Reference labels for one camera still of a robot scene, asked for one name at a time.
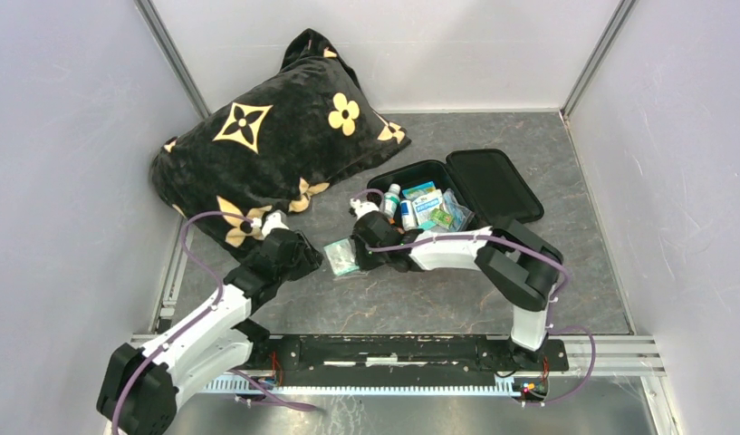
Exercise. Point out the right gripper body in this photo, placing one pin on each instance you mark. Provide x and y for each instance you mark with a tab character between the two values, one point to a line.
368	259

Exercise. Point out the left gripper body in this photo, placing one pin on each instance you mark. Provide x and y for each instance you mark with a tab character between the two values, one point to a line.
303	262

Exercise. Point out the teal plaster packet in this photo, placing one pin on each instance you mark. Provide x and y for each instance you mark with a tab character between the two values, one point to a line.
341	257

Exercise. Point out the white bottle blue label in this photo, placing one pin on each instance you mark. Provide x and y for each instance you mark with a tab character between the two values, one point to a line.
407	215

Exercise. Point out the white bottle green label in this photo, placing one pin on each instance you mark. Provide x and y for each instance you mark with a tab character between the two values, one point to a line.
390	201

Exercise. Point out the small green packet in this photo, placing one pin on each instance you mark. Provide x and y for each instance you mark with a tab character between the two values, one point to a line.
442	219

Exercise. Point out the red medicine kit case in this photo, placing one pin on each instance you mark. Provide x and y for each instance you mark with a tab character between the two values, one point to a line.
484	181

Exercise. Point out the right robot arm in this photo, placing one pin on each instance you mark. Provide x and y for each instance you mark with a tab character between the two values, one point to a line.
523	267

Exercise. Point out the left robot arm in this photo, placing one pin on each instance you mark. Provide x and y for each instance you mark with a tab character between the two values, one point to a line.
144	387

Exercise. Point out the black pillow with gold flowers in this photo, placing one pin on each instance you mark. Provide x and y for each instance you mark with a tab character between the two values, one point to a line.
275	147

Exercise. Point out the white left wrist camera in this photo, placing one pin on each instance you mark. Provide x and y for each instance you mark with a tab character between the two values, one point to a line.
264	226

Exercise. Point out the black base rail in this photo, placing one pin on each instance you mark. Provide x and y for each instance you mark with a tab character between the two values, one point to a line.
376	360

